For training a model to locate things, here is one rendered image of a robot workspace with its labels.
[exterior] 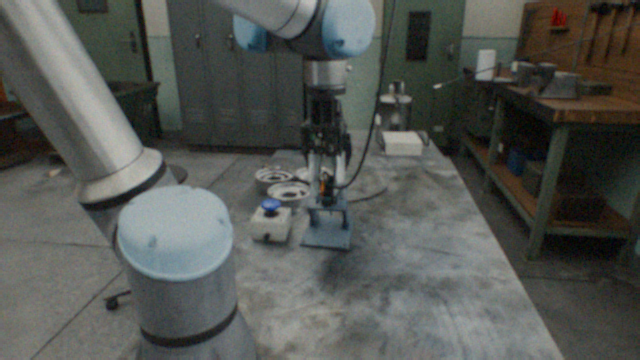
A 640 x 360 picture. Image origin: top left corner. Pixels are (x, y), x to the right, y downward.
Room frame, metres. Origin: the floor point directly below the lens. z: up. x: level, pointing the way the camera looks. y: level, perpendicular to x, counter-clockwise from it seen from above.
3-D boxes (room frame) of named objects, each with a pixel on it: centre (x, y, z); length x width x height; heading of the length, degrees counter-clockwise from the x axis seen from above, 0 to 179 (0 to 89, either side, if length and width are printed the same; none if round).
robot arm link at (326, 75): (0.69, -0.01, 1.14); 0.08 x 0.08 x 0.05
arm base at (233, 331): (0.39, 0.16, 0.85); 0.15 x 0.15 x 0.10
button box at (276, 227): (0.73, 0.11, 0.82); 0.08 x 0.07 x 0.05; 173
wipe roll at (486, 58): (2.88, -1.17, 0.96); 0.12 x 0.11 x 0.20; 83
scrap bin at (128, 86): (3.72, 2.18, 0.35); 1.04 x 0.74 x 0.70; 83
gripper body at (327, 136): (0.69, -0.01, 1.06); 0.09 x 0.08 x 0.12; 170
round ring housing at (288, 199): (0.87, 0.08, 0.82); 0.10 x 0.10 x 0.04
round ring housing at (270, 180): (0.99, 0.13, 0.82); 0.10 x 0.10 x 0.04
